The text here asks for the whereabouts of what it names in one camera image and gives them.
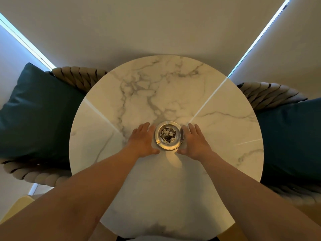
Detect person's left hand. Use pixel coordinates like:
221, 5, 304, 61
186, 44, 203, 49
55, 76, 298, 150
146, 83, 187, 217
125, 122, 161, 158

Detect person's right hand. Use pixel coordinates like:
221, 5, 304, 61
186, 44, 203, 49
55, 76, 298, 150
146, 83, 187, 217
176, 123, 217, 162

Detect round glass ashtray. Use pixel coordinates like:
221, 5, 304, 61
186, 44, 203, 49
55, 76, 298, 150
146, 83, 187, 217
154, 120, 184, 151

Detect person's right forearm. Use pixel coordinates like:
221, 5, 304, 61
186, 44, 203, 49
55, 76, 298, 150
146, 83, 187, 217
201, 151, 321, 241

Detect person's left forearm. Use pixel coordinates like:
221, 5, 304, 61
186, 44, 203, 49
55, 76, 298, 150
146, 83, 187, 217
0, 147, 140, 241

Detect teal cushion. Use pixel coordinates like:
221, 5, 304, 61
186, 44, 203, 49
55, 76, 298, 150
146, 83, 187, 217
256, 98, 321, 186
0, 63, 87, 171

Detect beige roller blind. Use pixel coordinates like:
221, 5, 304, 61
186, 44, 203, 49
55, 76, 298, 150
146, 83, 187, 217
0, 24, 49, 108
0, 0, 287, 77
229, 0, 321, 99

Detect beige woven rope chair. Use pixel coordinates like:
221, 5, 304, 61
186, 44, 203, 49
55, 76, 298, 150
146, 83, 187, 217
237, 82, 321, 207
0, 66, 108, 188

